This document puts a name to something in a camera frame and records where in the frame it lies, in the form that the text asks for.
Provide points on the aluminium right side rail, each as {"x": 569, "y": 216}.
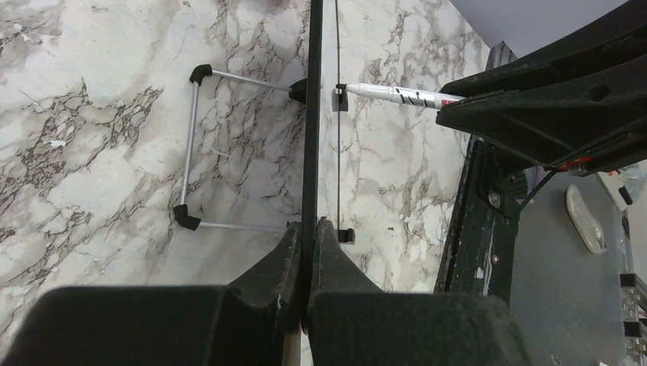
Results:
{"x": 500, "y": 55}

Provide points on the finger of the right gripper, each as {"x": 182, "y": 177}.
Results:
{"x": 557, "y": 125}
{"x": 611, "y": 49}

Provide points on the white red marker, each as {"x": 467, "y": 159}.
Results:
{"x": 401, "y": 95}

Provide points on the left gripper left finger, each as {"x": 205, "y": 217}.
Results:
{"x": 253, "y": 320}

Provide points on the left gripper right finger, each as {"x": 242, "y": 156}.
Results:
{"x": 351, "y": 321}

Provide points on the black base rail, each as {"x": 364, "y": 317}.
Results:
{"x": 479, "y": 248}

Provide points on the black framed whiteboard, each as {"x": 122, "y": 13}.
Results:
{"x": 307, "y": 91}

